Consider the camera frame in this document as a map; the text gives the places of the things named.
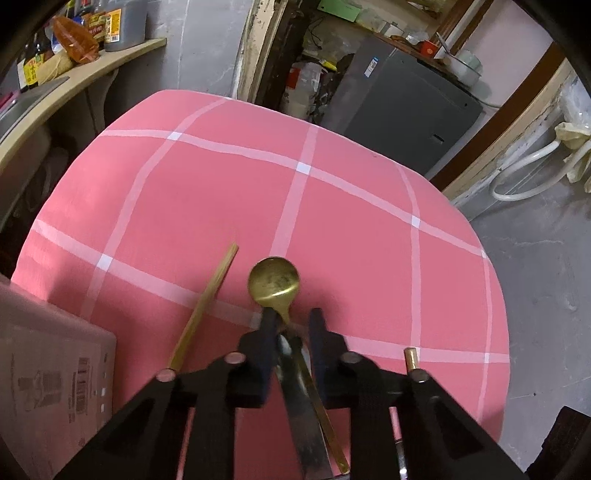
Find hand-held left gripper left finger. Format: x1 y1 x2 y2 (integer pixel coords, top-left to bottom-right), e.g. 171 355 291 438
55 307 282 480

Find orange plastic packet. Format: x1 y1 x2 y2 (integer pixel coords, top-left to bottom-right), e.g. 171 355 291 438
52 16 101 64

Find cardboard box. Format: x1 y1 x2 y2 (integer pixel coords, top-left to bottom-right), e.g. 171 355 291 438
0 274 117 480

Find soy sauce bottle yellow label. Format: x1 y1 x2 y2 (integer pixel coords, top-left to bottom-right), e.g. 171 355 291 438
18 44 40 91

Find gold metal spoon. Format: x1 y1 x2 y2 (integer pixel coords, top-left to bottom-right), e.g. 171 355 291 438
248 257 351 475

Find dark brown object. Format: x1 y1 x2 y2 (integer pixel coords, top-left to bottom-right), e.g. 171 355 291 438
526 405 591 480

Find white plastic bag on floor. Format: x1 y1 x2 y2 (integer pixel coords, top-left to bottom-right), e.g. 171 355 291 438
283 62 324 119

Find white hose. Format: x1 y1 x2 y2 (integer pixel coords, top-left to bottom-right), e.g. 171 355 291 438
490 138 591 202

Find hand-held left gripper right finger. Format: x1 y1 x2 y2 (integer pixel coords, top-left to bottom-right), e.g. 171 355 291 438
307 307 527 480

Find dark sauce bottle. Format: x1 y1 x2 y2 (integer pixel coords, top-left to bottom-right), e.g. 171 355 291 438
85 2 110 43

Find yellowish noodle bundle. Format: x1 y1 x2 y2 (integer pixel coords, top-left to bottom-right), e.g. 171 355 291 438
44 50 75 82

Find steel sink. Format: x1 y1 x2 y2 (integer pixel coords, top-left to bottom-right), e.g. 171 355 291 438
0 76 70 145

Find pink checked tablecloth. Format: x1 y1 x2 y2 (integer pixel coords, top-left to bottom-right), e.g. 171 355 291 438
10 89 511 480

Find beige kitchen counter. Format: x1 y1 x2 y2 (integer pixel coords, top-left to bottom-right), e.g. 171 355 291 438
0 37 167 160

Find worn wooden door frame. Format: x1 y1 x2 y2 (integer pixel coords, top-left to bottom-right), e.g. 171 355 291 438
235 0 583 223

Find white rice cooker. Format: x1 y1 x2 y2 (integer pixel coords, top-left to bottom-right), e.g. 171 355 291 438
445 48 484 89

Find large dark oil jug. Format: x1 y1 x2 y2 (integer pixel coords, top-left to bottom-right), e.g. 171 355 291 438
104 0 149 52

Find cream rubber gloves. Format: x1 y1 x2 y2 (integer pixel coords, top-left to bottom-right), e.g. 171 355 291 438
553 121 591 193

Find green box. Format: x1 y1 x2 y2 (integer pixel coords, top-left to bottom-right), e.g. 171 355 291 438
318 0 366 23

